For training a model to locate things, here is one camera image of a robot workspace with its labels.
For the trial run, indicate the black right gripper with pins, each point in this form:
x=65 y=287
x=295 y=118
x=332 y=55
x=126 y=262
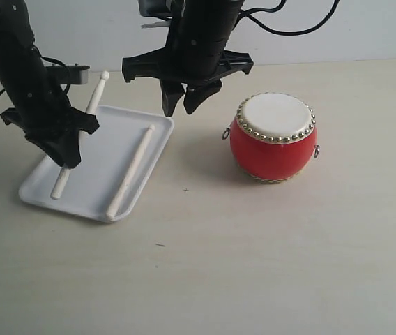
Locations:
x=194 y=53

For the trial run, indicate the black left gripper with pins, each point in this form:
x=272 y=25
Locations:
x=49 y=121

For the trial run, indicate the wooden drumstick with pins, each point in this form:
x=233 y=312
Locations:
x=115 y=203
x=64 y=173

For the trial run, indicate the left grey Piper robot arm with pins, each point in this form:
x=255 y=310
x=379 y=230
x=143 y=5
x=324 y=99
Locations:
x=20 y=60

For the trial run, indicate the small red drum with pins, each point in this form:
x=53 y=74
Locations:
x=273 y=136

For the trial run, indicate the white rectangular plastic tray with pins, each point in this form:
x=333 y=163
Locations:
x=106 y=157

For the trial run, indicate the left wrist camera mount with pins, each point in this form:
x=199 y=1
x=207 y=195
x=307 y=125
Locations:
x=72 y=74

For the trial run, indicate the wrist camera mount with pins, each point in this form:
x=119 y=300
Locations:
x=72 y=74
x=158 y=9

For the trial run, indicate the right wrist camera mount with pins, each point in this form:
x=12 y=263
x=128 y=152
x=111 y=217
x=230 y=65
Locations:
x=158 y=9

